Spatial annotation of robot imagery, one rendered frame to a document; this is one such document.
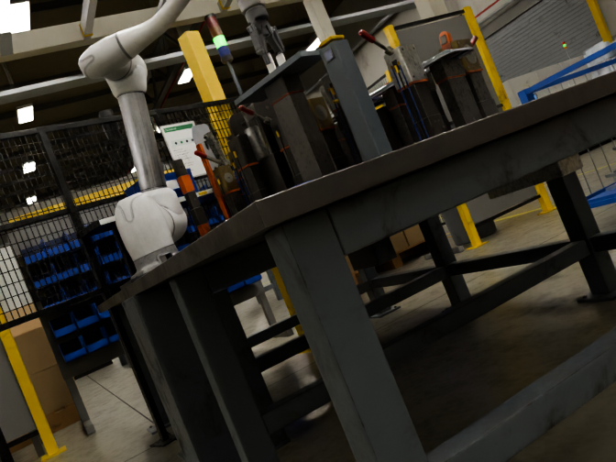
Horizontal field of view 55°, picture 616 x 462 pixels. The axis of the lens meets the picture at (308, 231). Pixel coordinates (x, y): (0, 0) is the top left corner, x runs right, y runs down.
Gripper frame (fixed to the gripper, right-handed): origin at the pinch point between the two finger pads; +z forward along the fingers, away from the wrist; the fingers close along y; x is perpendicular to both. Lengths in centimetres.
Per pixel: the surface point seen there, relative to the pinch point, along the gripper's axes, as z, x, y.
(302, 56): 5.5, -17.0, -10.2
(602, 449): 120, -71, -49
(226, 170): 18, 63, 26
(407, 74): 23.3, -40.0, 4.9
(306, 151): 31.6, -1.4, -5.2
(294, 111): 17.9, -3.3, -5.5
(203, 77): -51, 114, 95
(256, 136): 13.9, 31.3, 14.4
